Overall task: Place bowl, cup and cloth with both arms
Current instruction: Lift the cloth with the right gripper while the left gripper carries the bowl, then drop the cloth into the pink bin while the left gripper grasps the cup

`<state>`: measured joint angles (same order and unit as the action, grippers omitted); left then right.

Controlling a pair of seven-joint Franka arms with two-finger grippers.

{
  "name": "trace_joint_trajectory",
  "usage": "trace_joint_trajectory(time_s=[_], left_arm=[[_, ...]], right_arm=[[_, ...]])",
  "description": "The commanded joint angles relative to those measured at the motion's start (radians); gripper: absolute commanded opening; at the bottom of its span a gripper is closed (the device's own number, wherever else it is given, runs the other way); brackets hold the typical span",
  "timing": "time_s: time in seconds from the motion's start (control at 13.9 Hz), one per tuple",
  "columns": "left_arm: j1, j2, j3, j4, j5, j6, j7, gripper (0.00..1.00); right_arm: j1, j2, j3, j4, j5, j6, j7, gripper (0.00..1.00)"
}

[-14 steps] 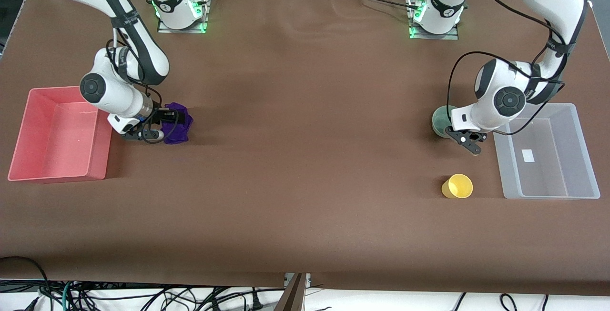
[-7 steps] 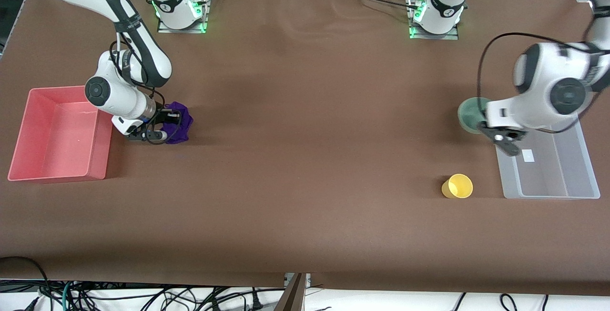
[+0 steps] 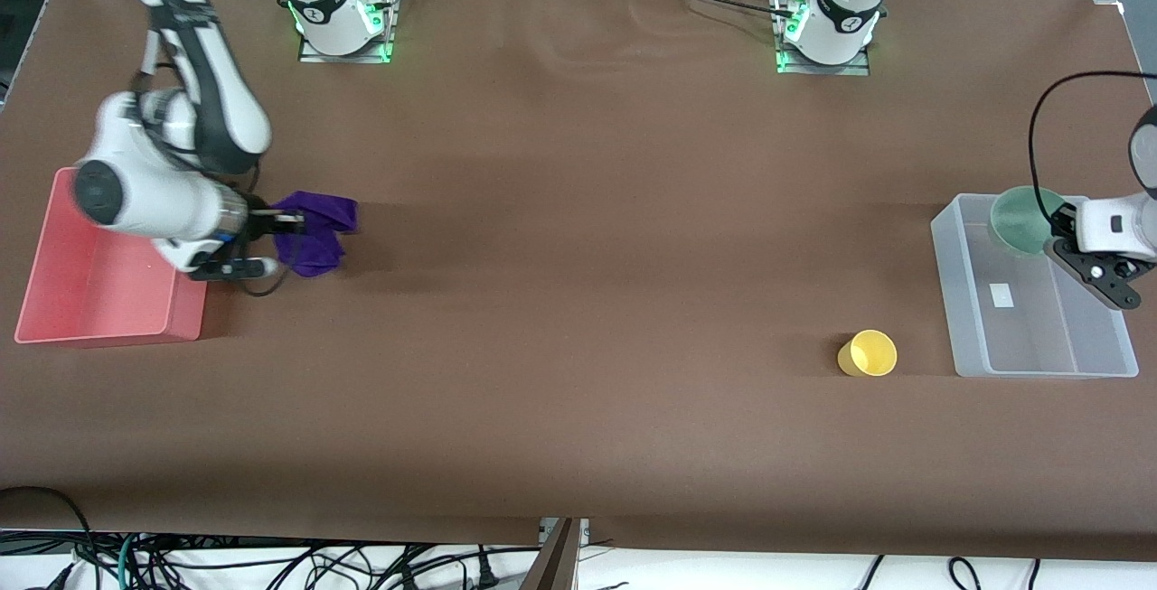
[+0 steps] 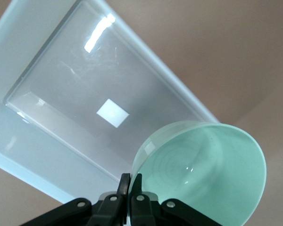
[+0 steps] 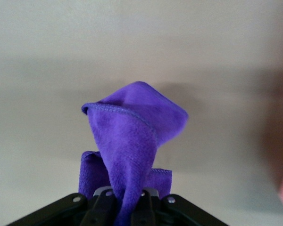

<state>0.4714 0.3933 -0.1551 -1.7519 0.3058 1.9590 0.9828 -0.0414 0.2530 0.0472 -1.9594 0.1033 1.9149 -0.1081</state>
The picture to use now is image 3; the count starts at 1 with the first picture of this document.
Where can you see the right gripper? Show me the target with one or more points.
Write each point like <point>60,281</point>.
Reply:
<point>259,221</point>

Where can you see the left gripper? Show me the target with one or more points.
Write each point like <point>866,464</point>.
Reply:
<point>1064,220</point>

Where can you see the purple cloth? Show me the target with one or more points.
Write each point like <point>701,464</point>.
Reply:
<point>316,229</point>

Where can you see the green bowl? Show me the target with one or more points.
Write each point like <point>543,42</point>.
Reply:
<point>1017,220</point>

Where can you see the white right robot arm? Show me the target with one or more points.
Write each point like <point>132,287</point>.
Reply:
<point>136,201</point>

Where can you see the yellow cup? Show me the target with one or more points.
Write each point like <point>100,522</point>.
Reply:
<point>870,355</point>

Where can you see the white label sticker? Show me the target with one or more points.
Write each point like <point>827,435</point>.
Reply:
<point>1001,294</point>

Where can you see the clear plastic box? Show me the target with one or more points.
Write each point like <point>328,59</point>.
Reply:
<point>1021,337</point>

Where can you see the pink plastic box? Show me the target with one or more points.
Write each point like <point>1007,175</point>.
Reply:
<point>90,283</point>

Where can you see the brown table cover sheet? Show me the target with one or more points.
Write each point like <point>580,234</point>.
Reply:
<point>578,256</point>

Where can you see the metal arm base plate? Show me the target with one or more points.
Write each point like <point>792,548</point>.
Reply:
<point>343,58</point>
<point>823,69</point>

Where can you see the dark wooden post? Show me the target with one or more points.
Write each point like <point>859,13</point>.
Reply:
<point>556,567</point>

